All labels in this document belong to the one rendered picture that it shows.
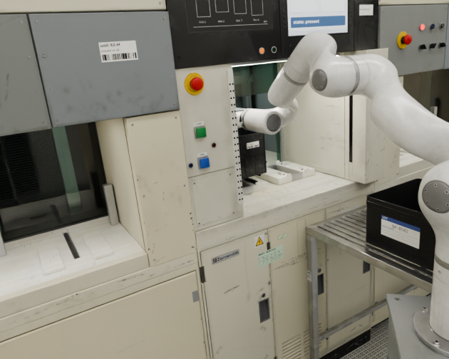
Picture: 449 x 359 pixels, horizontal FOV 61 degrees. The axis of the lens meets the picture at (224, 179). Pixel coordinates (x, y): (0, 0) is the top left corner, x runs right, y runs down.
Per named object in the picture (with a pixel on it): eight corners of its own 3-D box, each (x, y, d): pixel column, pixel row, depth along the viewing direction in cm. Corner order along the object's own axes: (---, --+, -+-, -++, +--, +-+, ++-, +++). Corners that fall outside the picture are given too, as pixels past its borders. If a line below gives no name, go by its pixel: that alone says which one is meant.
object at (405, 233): (363, 241, 135) (364, 195, 130) (415, 220, 147) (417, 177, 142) (440, 275, 112) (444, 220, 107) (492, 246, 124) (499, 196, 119)
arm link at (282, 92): (318, 57, 124) (277, 112, 150) (279, 62, 117) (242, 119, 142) (331, 78, 121) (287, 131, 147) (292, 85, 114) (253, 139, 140)
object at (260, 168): (222, 194, 155) (214, 115, 145) (199, 183, 172) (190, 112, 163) (270, 180, 166) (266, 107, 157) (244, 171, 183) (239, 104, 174)
